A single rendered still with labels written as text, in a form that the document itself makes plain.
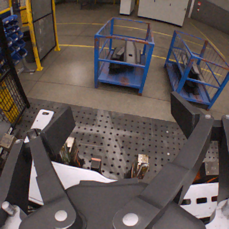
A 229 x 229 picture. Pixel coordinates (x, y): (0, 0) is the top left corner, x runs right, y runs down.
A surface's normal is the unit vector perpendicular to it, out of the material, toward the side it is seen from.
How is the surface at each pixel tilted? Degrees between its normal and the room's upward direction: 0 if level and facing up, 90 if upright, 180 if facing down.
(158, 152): 0
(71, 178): 0
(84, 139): 0
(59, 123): 75
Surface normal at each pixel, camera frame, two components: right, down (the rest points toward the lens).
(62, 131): 0.98, -0.13
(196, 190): 0.07, -0.64
